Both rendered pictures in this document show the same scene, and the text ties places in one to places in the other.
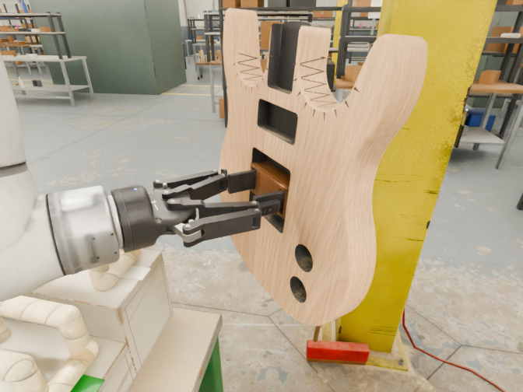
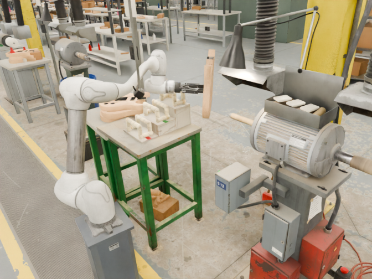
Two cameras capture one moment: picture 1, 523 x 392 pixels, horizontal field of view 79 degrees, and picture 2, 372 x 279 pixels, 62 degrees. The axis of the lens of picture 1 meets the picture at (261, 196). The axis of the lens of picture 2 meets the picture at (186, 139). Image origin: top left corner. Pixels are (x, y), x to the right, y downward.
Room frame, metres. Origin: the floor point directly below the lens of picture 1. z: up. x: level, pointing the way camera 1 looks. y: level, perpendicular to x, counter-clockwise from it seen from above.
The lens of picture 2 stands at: (-1.21, -1.21, 1.99)
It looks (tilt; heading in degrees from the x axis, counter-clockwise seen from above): 28 degrees down; 41
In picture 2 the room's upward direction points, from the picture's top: 3 degrees counter-clockwise
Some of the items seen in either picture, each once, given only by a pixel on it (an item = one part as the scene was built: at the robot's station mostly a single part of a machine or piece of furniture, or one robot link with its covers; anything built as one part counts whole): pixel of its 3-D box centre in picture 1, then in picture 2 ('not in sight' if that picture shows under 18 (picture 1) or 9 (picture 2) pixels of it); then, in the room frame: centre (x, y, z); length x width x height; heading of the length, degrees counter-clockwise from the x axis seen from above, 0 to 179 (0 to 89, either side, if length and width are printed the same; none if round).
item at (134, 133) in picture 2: not in sight; (140, 133); (0.15, 0.41, 0.94); 0.27 x 0.15 x 0.01; 79
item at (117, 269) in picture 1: (121, 262); (179, 102); (0.44, 0.25, 1.12); 0.11 x 0.03 x 0.03; 169
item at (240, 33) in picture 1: (245, 47); (211, 57); (0.54, 0.02, 1.46); 0.07 x 0.04 x 0.10; 31
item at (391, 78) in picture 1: (375, 84); (208, 71); (0.32, -0.11, 1.44); 0.07 x 0.04 x 0.09; 31
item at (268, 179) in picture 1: (274, 187); not in sight; (0.42, -0.02, 1.28); 0.10 x 0.03 x 0.05; 31
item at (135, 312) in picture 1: (88, 299); (172, 112); (0.45, 0.34, 1.02); 0.27 x 0.15 x 0.17; 79
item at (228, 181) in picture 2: not in sight; (246, 195); (-0.10, -0.63, 0.99); 0.24 x 0.21 x 0.26; 80
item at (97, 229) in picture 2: not in sight; (103, 220); (-0.48, 0.08, 0.73); 0.22 x 0.18 x 0.06; 72
